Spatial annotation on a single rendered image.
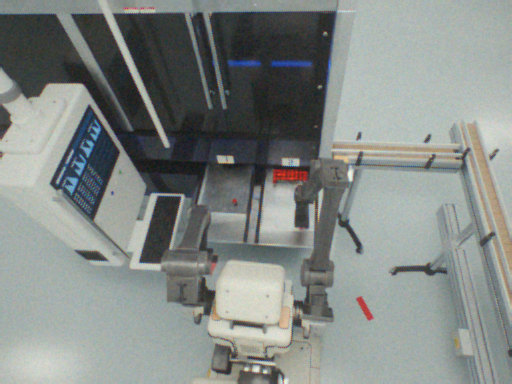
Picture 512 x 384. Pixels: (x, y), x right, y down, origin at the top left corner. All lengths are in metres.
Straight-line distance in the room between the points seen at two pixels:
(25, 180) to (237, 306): 0.80
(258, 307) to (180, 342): 1.48
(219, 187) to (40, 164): 0.88
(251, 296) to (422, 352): 1.66
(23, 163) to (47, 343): 1.75
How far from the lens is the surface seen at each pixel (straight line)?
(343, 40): 1.29
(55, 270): 3.10
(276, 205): 1.77
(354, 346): 2.48
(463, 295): 2.14
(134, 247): 1.92
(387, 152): 1.93
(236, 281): 1.08
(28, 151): 1.40
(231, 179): 1.89
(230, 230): 1.73
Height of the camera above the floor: 2.41
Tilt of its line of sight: 57 degrees down
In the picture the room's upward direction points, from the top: 8 degrees counter-clockwise
